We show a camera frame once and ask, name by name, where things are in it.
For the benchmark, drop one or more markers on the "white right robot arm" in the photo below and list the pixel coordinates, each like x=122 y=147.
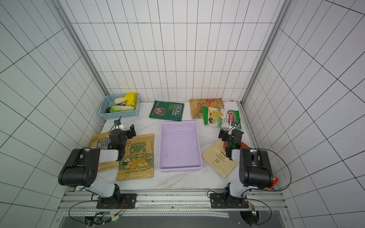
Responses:
x=255 y=172

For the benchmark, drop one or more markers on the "sour cream onion chips bag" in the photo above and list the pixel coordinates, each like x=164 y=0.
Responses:
x=138 y=161

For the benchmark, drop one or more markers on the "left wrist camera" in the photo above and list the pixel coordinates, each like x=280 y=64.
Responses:
x=118 y=124

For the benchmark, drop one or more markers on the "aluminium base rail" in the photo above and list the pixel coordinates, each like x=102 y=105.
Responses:
x=169 y=203

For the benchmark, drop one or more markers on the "yellow snack bag in basket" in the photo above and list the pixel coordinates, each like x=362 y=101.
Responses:
x=131 y=99

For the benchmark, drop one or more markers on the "green REAL chips bag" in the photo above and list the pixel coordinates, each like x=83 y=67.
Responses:
x=170 y=111

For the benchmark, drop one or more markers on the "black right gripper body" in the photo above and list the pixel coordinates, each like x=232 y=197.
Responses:
x=229 y=133

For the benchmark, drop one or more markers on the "cream red cassava chips bag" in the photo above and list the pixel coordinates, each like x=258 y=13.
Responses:
x=215 y=156

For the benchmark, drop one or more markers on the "brown orange chips bag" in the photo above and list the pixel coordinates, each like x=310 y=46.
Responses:
x=197 y=106

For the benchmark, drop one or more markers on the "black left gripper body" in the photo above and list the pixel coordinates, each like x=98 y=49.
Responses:
x=129 y=135

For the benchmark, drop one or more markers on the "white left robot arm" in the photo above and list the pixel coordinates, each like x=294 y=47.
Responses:
x=81 y=169

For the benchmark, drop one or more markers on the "sea salt chips bag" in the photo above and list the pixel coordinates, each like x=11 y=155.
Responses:
x=102 y=141

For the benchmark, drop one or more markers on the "blue plastic basket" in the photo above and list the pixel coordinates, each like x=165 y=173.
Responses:
x=108 y=101

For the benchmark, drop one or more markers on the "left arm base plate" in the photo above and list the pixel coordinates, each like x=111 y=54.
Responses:
x=122 y=201

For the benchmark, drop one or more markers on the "small red snack bag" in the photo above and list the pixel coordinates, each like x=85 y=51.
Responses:
x=275 y=181

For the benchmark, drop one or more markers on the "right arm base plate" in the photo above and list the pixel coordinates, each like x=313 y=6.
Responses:
x=221 y=201

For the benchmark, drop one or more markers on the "purple plastic basket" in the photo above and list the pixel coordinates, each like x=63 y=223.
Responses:
x=179 y=147

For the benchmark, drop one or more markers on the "green white cassava chips bag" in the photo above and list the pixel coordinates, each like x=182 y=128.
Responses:
x=221 y=117

